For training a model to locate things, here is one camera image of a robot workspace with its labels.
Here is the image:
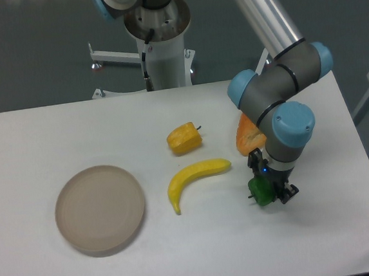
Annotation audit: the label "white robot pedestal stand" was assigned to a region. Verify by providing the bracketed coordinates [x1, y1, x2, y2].
[89, 0, 195, 91]

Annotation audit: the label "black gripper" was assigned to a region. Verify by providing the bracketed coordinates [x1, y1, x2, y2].
[247, 148, 298, 204]

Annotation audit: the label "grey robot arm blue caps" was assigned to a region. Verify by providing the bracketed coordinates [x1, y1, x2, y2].
[93, 0, 333, 206]

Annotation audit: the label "beige round plate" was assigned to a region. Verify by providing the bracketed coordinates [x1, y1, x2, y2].
[55, 165, 146, 257]

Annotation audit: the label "yellow bell pepper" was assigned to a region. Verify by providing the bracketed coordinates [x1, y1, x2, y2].
[166, 122, 203, 155]

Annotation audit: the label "black cable on pedestal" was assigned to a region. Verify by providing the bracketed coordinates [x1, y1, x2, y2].
[138, 28, 160, 93]

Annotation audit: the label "green bell pepper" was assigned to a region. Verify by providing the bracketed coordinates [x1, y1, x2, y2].
[247, 176, 276, 207]

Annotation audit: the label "yellow banana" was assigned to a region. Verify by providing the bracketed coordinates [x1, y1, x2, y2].
[167, 158, 232, 216]

